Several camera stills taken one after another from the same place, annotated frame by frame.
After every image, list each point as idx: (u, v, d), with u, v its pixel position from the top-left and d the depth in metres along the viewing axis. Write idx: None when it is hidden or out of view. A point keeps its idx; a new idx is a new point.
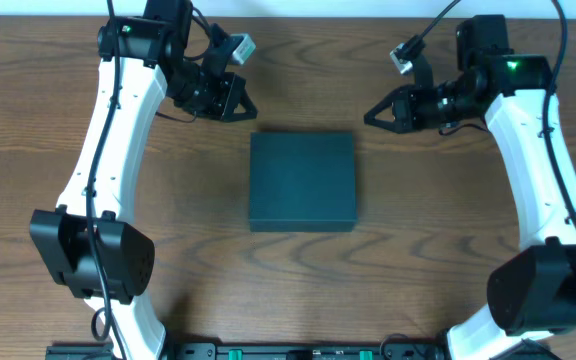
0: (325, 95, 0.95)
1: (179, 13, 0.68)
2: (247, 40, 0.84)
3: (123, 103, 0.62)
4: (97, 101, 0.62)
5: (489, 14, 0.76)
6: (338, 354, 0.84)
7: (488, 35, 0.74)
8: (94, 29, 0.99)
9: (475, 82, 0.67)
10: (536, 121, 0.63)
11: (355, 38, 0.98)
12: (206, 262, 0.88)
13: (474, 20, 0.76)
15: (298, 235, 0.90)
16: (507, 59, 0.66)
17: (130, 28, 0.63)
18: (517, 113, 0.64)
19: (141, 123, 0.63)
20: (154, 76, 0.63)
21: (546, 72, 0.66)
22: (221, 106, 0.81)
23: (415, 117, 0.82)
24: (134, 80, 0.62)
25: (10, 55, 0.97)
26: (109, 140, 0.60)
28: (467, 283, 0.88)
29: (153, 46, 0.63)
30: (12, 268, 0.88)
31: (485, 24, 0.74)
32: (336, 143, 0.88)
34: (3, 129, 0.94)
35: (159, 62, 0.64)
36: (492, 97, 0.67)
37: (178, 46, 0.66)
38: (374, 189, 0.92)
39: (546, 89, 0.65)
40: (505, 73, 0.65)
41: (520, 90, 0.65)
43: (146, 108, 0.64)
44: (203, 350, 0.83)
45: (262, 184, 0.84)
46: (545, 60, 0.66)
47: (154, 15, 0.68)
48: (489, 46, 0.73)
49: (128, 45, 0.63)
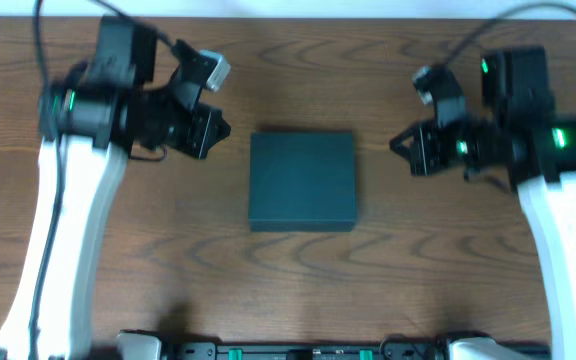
0: (324, 95, 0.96)
1: (133, 52, 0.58)
2: (222, 63, 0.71)
3: (69, 207, 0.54)
4: (41, 200, 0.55)
5: (527, 48, 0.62)
6: (338, 354, 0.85)
7: (525, 74, 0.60)
8: (94, 30, 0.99)
9: (512, 155, 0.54)
10: None
11: (354, 39, 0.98)
12: (206, 262, 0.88)
13: (506, 53, 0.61)
15: (298, 235, 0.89)
16: (551, 132, 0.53)
17: (73, 94, 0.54)
18: (561, 216, 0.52)
19: (91, 227, 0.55)
20: (105, 165, 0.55)
21: None
22: (196, 146, 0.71)
23: (438, 158, 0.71)
24: (82, 171, 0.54)
25: (11, 56, 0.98)
26: (54, 259, 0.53)
28: (467, 283, 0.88)
29: (106, 119, 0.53)
30: (13, 267, 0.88)
31: (522, 60, 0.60)
32: (337, 144, 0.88)
34: (4, 129, 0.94)
35: (112, 137, 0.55)
36: (530, 176, 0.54)
37: (136, 109, 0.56)
38: (374, 189, 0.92)
39: None
40: (547, 149, 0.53)
41: (569, 176, 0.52)
43: (98, 202, 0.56)
44: (203, 349, 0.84)
45: (262, 183, 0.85)
46: None
47: (107, 65, 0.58)
48: (526, 90, 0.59)
49: (72, 118, 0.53)
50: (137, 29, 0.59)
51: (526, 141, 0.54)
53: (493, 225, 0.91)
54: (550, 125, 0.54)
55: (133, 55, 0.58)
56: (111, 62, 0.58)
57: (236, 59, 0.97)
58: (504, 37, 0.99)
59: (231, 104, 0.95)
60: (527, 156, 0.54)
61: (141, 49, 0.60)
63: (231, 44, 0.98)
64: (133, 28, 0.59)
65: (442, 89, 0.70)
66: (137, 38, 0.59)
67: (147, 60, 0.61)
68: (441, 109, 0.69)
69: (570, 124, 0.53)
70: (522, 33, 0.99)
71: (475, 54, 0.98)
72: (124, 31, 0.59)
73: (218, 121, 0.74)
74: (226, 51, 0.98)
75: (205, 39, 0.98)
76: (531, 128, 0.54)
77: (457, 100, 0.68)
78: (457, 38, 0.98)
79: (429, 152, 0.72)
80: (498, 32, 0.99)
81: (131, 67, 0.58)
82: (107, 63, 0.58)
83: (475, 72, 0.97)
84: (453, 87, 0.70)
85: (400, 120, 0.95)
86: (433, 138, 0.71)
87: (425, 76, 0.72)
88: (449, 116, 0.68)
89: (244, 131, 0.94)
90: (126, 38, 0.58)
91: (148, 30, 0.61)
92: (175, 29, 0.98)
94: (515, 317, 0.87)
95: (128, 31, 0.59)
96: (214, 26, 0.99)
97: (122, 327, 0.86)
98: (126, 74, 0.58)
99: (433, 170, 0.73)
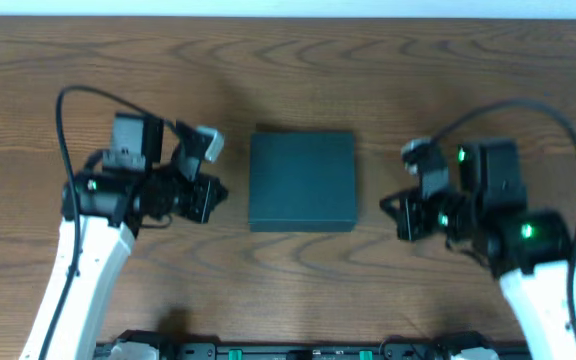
0: (324, 95, 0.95)
1: (145, 146, 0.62)
2: (218, 138, 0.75)
3: (83, 271, 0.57)
4: (55, 268, 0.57)
5: (500, 140, 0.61)
6: (338, 354, 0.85)
7: (498, 163, 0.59)
8: (93, 29, 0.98)
9: (487, 248, 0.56)
10: (560, 308, 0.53)
11: (355, 38, 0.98)
12: (206, 262, 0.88)
13: (480, 144, 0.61)
15: (298, 236, 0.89)
16: (521, 228, 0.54)
17: (97, 183, 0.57)
18: (534, 300, 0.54)
19: (100, 295, 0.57)
20: (120, 236, 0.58)
21: (565, 235, 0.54)
22: (199, 211, 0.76)
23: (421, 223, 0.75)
24: (97, 242, 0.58)
25: (9, 55, 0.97)
26: (65, 316, 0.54)
28: (467, 284, 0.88)
29: (119, 205, 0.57)
30: (12, 268, 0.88)
31: (494, 151, 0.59)
32: (337, 143, 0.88)
34: (3, 129, 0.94)
35: (124, 219, 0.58)
36: (508, 268, 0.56)
37: (146, 196, 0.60)
38: (374, 189, 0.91)
39: (566, 258, 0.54)
40: (520, 246, 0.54)
41: (541, 266, 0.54)
43: (108, 275, 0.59)
44: (203, 350, 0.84)
45: (262, 183, 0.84)
46: (560, 218, 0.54)
47: (123, 155, 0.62)
48: (500, 181, 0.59)
49: (97, 203, 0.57)
50: (146, 121, 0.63)
51: (498, 237, 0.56)
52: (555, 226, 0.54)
53: None
54: (518, 219, 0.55)
55: (144, 147, 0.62)
56: (126, 153, 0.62)
57: (235, 59, 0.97)
58: (504, 36, 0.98)
59: (231, 104, 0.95)
60: (500, 248, 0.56)
61: (151, 140, 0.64)
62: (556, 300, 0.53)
63: (230, 43, 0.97)
64: (143, 121, 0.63)
65: (431, 163, 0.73)
66: (147, 129, 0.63)
67: (154, 147, 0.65)
68: (426, 181, 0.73)
69: (538, 218, 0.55)
70: (523, 32, 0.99)
71: (476, 54, 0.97)
72: (135, 123, 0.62)
73: (211, 186, 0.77)
74: (226, 50, 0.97)
75: (204, 38, 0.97)
76: (501, 226, 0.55)
77: (441, 172, 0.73)
78: (457, 37, 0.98)
79: (414, 219, 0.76)
80: (499, 31, 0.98)
81: (143, 160, 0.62)
82: (122, 155, 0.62)
83: (475, 72, 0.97)
84: (439, 163, 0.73)
85: (401, 120, 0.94)
86: (419, 208, 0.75)
87: (412, 151, 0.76)
88: (434, 189, 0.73)
89: (244, 132, 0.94)
90: (137, 131, 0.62)
91: (155, 119, 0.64)
92: (175, 28, 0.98)
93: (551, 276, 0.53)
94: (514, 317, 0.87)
95: (139, 124, 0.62)
96: (213, 25, 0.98)
97: (122, 327, 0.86)
98: (140, 165, 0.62)
99: (416, 236, 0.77)
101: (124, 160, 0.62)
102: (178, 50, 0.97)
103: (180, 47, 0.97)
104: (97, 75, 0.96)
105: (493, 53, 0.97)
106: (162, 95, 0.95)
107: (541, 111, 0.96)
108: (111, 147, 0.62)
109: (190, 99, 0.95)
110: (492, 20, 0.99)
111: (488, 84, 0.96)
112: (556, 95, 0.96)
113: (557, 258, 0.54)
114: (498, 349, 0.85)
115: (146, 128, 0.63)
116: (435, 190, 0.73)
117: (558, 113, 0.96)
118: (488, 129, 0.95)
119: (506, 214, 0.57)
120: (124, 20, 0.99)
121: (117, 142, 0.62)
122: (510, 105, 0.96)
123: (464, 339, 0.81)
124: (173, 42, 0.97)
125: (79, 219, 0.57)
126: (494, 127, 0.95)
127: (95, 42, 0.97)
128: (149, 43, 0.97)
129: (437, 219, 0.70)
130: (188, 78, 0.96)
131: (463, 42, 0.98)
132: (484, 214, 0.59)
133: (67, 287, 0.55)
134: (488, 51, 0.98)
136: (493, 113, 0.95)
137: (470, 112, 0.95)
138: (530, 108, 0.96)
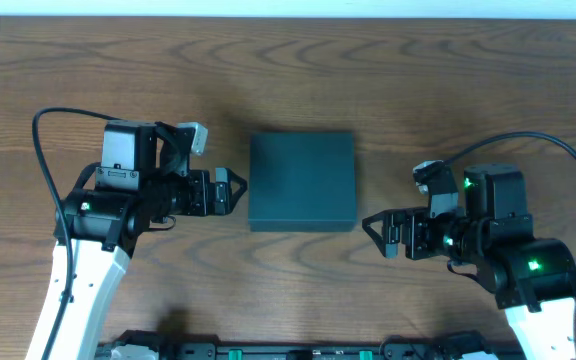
0: (324, 95, 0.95)
1: (136, 159, 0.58)
2: (199, 128, 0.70)
3: (77, 295, 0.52)
4: (48, 293, 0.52)
5: (504, 170, 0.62)
6: (338, 354, 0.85)
7: (504, 194, 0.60)
8: (93, 29, 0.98)
9: (494, 280, 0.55)
10: (567, 343, 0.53)
11: (355, 38, 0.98)
12: (206, 262, 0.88)
13: (486, 174, 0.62)
15: (297, 235, 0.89)
16: (528, 260, 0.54)
17: (90, 203, 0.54)
18: (541, 335, 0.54)
19: (94, 320, 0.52)
20: (115, 258, 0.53)
21: (573, 270, 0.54)
22: (200, 205, 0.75)
23: (425, 244, 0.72)
24: (90, 266, 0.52)
25: (9, 55, 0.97)
26: (57, 347, 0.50)
28: (467, 284, 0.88)
29: (113, 225, 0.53)
30: (12, 268, 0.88)
31: (501, 182, 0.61)
32: (336, 143, 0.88)
34: (3, 129, 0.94)
35: (120, 241, 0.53)
36: (513, 301, 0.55)
37: (141, 216, 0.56)
38: (374, 190, 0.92)
39: (574, 294, 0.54)
40: (527, 279, 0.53)
41: (545, 300, 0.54)
43: (104, 297, 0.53)
44: (203, 350, 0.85)
45: (262, 184, 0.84)
46: (568, 252, 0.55)
47: (118, 170, 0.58)
48: (506, 212, 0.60)
49: (91, 225, 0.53)
50: (136, 131, 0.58)
51: (505, 268, 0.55)
52: (564, 260, 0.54)
53: None
54: (525, 251, 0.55)
55: (138, 160, 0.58)
56: (119, 169, 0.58)
57: (235, 59, 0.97)
58: (504, 36, 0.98)
59: (231, 104, 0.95)
60: (508, 281, 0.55)
61: (142, 152, 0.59)
62: (563, 336, 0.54)
63: (230, 43, 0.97)
64: (133, 132, 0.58)
65: (442, 185, 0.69)
66: (138, 141, 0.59)
67: (147, 158, 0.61)
68: (436, 203, 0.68)
69: (545, 252, 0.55)
70: (523, 32, 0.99)
71: (476, 54, 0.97)
72: (125, 135, 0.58)
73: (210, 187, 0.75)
74: (226, 50, 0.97)
75: (204, 38, 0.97)
76: (507, 257, 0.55)
77: (451, 195, 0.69)
78: (457, 38, 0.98)
79: (419, 238, 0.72)
80: (499, 31, 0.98)
81: (136, 174, 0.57)
82: (115, 171, 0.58)
83: (475, 73, 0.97)
84: (447, 181, 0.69)
85: (401, 120, 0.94)
86: (424, 225, 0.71)
87: (421, 170, 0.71)
88: (442, 209, 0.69)
89: (244, 132, 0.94)
90: (128, 144, 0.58)
91: (146, 128, 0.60)
92: (175, 28, 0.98)
93: (559, 311, 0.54)
94: None
95: (129, 135, 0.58)
96: (213, 25, 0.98)
97: (122, 327, 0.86)
98: (133, 180, 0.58)
99: (419, 255, 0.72)
101: (117, 175, 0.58)
102: (178, 50, 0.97)
103: (180, 47, 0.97)
104: (97, 75, 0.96)
105: (493, 54, 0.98)
106: (163, 95, 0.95)
107: (541, 111, 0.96)
108: (104, 164, 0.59)
109: (190, 99, 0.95)
110: (492, 20, 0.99)
111: (488, 84, 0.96)
112: (556, 95, 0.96)
113: (563, 292, 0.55)
114: (497, 349, 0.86)
115: (136, 139, 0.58)
116: (443, 208, 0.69)
117: (557, 113, 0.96)
118: (488, 129, 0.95)
119: (512, 245, 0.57)
120: (123, 20, 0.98)
121: (109, 158, 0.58)
122: (510, 105, 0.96)
123: (464, 341, 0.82)
124: (173, 42, 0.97)
125: (73, 243, 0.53)
126: (494, 127, 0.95)
127: (96, 43, 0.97)
128: (149, 44, 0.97)
129: (440, 239, 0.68)
130: (188, 78, 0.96)
131: (463, 43, 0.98)
132: (489, 243, 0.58)
133: (61, 313, 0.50)
134: (488, 51, 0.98)
136: (493, 114, 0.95)
137: (470, 113, 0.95)
138: (530, 108, 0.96)
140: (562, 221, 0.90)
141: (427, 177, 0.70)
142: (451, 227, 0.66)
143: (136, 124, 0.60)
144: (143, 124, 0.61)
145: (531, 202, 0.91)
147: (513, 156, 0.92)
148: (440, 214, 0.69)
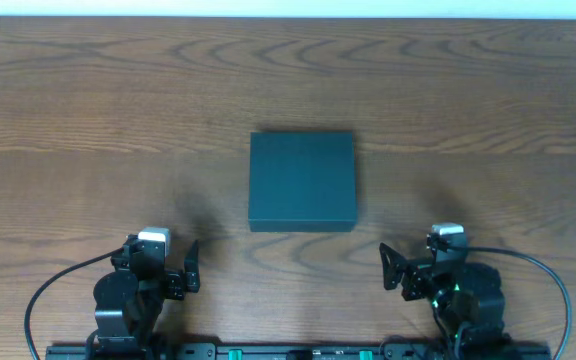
0: (324, 95, 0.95)
1: (129, 326, 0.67)
2: (165, 234, 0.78)
3: None
4: None
5: (494, 288, 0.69)
6: (338, 354, 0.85)
7: (487, 310, 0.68)
8: (94, 29, 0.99)
9: None
10: None
11: (355, 38, 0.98)
12: (205, 262, 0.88)
13: (475, 290, 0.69)
15: (297, 235, 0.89)
16: None
17: None
18: None
19: None
20: None
21: None
22: (180, 295, 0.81)
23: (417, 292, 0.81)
24: None
25: (11, 55, 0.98)
26: None
28: None
29: None
30: (11, 268, 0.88)
31: (486, 299, 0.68)
32: (337, 143, 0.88)
34: (4, 129, 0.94)
35: None
36: None
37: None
38: (374, 189, 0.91)
39: None
40: None
41: None
43: None
44: (203, 350, 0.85)
45: (262, 185, 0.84)
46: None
47: (112, 337, 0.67)
48: (485, 324, 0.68)
49: None
50: (124, 305, 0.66)
51: None
52: None
53: (494, 225, 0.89)
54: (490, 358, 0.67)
55: (129, 327, 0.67)
56: (114, 337, 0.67)
57: (235, 59, 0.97)
58: (503, 36, 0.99)
59: (231, 103, 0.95)
60: None
61: (131, 312, 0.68)
62: None
63: (230, 43, 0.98)
64: (122, 310, 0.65)
65: (450, 254, 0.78)
66: (126, 311, 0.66)
67: (135, 312, 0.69)
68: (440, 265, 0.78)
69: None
70: (521, 33, 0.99)
71: (476, 54, 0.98)
72: (114, 315, 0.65)
73: (185, 277, 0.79)
74: (226, 50, 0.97)
75: (204, 39, 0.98)
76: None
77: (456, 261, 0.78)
78: (457, 38, 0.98)
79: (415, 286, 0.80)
80: (498, 31, 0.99)
81: (133, 335, 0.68)
82: (112, 339, 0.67)
83: (475, 72, 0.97)
84: (455, 251, 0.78)
85: (400, 120, 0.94)
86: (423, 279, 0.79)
87: (435, 237, 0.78)
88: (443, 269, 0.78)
89: (244, 131, 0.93)
90: (119, 320, 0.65)
91: (129, 297, 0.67)
92: (175, 29, 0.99)
93: None
94: (516, 317, 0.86)
95: (118, 314, 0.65)
96: (213, 25, 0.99)
97: None
98: (132, 342, 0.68)
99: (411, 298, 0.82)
101: (115, 341, 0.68)
102: (179, 50, 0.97)
103: (180, 46, 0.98)
104: (98, 75, 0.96)
105: (492, 54, 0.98)
106: (162, 95, 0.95)
107: (542, 110, 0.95)
108: (100, 336, 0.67)
109: (190, 98, 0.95)
110: (489, 21, 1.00)
111: (487, 84, 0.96)
112: (555, 94, 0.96)
113: None
114: None
115: (126, 315, 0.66)
116: (442, 269, 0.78)
117: (558, 112, 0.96)
118: (488, 128, 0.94)
119: (482, 350, 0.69)
120: (123, 20, 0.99)
121: (105, 332, 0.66)
122: (510, 105, 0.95)
123: None
124: (174, 42, 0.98)
125: None
126: (495, 127, 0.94)
127: (97, 43, 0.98)
128: (150, 43, 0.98)
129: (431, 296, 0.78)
130: (188, 78, 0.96)
131: (463, 43, 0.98)
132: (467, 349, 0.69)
133: None
134: (488, 51, 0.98)
136: (494, 113, 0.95)
137: (469, 112, 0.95)
138: (531, 108, 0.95)
140: (562, 221, 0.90)
141: (439, 246, 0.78)
142: (441, 296, 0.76)
143: (119, 294, 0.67)
144: (126, 289, 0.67)
145: (532, 201, 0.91)
147: (512, 156, 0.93)
148: (441, 271, 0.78)
